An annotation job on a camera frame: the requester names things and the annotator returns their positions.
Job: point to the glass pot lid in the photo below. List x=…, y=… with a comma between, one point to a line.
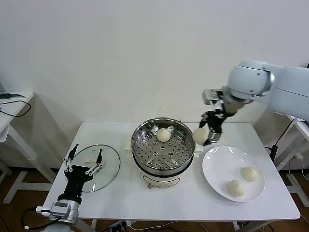
x=111, y=166

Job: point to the stainless steel steamer basket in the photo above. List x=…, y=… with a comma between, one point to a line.
x=144, y=135

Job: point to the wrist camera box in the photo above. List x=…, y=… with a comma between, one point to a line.
x=61, y=206
x=211, y=96

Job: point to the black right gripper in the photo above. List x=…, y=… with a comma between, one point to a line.
x=216, y=120

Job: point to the flat green item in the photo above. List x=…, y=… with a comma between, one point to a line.
x=9, y=95

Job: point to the white steamed baozi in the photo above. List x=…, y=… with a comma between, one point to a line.
x=199, y=137
x=163, y=135
x=250, y=174
x=236, y=189

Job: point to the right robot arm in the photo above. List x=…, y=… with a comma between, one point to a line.
x=251, y=77

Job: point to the white side table with laptop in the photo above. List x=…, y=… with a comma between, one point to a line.
x=303, y=130

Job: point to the white round plate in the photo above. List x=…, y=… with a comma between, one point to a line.
x=217, y=166

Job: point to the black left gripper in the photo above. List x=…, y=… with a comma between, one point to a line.
x=77, y=178

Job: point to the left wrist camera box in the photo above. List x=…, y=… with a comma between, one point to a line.
x=61, y=206

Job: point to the white power strip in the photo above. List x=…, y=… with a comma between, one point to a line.
x=119, y=225

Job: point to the white electric cooking pot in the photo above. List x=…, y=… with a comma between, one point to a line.
x=161, y=180

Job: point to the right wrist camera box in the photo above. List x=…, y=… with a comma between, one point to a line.
x=211, y=96

